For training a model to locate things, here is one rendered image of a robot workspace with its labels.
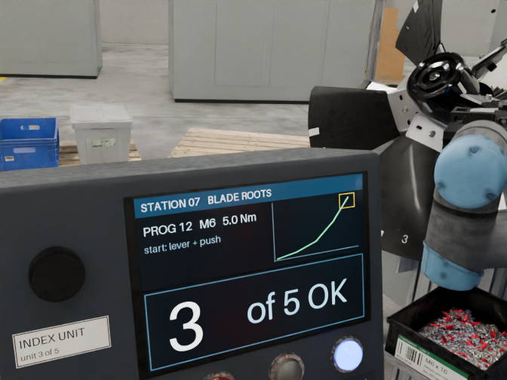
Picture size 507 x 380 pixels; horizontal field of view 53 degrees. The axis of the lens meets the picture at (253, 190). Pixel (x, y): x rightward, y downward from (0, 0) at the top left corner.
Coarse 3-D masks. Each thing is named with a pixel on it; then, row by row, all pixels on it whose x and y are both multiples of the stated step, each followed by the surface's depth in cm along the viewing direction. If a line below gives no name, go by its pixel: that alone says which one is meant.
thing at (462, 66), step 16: (432, 64) 102; (448, 64) 99; (464, 64) 96; (416, 80) 103; (448, 80) 97; (464, 80) 96; (416, 96) 100; (432, 96) 97; (448, 96) 96; (432, 112) 101; (448, 112) 99
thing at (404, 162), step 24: (408, 144) 99; (384, 168) 99; (408, 168) 98; (432, 168) 98; (384, 192) 97; (408, 192) 97; (432, 192) 97; (384, 216) 96; (408, 216) 95; (384, 240) 94
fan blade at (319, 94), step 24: (312, 96) 127; (336, 96) 121; (360, 96) 116; (384, 96) 112; (312, 120) 126; (336, 120) 121; (360, 120) 116; (384, 120) 113; (312, 144) 126; (336, 144) 122; (360, 144) 118
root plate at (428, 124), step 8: (416, 120) 102; (424, 120) 102; (432, 120) 102; (416, 128) 101; (424, 128) 101; (432, 128) 101; (440, 128) 101; (408, 136) 100; (416, 136) 101; (424, 136) 101; (440, 136) 101; (424, 144) 100; (432, 144) 100; (440, 144) 100
